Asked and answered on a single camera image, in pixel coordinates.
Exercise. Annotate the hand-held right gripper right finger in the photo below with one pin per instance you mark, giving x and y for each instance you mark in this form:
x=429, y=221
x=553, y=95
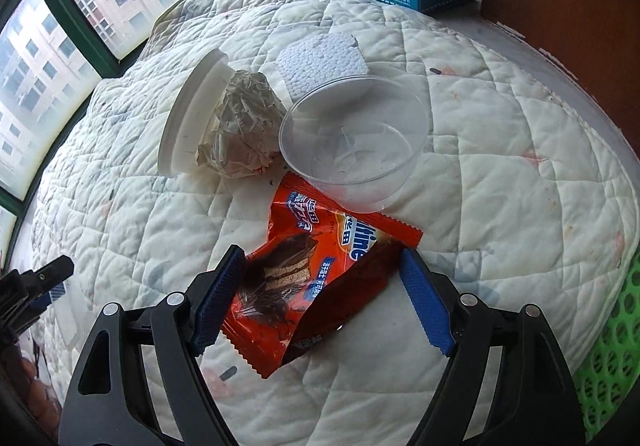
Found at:
x=425, y=296

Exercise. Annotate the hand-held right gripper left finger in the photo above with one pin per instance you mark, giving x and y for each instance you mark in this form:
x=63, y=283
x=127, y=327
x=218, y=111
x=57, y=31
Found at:
x=220, y=296

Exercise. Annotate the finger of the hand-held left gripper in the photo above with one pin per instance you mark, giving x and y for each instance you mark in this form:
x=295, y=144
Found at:
x=55, y=271
x=42, y=301

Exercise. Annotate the red snack wrapper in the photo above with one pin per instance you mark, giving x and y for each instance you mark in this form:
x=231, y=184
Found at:
x=300, y=246

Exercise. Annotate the green plastic basket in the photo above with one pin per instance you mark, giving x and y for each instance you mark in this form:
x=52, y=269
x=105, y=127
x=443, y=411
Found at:
x=615, y=351

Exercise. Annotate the white quilted mat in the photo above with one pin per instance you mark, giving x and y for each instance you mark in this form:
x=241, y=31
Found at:
x=500, y=176

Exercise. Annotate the clear round plastic cup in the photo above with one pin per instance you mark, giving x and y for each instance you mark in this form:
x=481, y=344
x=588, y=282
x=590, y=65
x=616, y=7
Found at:
x=350, y=146

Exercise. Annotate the crumpled clear plastic wrap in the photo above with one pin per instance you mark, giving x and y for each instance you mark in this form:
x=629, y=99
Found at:
x=245, y=126

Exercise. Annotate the white round lid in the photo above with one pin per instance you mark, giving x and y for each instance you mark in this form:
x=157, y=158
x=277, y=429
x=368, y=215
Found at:
x=187, y=116

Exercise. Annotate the white styrofoam piece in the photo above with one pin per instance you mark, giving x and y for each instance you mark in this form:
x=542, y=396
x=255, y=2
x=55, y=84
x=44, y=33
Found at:
x=320, y=59

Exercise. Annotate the brown wooden cabinet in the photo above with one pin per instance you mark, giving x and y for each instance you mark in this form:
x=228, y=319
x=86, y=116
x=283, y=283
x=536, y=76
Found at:
x=560, y=1

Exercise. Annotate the green window frame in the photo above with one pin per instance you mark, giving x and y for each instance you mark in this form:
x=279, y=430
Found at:
x=80, y=24

